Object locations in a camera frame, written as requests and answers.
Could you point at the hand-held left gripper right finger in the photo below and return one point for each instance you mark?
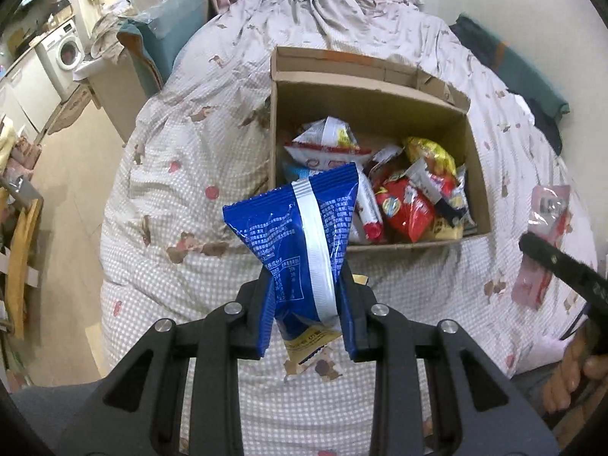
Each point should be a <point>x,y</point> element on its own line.
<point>346,325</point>

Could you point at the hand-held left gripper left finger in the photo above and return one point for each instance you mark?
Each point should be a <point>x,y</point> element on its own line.
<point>266,330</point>

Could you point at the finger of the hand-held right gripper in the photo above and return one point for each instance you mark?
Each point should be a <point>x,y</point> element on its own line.
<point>565,266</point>

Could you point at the pink snack packet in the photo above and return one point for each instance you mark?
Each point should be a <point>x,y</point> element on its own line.
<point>548,209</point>

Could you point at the dark blue snack packet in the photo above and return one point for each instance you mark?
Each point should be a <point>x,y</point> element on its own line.
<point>294,228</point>

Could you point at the pile of snack packets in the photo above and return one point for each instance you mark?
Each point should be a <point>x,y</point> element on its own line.
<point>408,199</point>

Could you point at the cardboard box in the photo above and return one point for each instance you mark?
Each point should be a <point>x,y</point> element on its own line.
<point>370,104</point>

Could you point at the person's right hand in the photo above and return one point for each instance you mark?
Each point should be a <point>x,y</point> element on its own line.
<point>570,370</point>

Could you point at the dark cloth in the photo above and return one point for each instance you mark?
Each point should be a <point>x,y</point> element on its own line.
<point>546,126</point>

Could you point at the checkered bed quilt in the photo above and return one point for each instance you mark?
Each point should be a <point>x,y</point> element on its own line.
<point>190,199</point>

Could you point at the teal blanket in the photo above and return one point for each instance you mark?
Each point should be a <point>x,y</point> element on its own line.
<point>522,71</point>

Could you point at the grey trouser leg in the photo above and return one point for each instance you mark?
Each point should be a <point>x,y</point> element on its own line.
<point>42,418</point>

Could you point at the wooden chair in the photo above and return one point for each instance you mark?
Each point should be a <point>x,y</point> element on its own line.
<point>23,256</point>

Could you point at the beige side cabinet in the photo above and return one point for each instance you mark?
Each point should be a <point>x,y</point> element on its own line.
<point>118,99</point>

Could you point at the brown floor mat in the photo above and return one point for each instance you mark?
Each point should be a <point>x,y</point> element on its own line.
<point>71,111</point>

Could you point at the teal cushion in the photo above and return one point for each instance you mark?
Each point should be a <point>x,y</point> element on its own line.
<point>166,33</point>

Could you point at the white counter cabinet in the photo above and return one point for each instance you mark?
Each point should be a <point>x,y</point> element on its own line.
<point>28,90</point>

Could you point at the white washing machine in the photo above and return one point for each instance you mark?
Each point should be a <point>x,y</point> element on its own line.
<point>66,52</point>

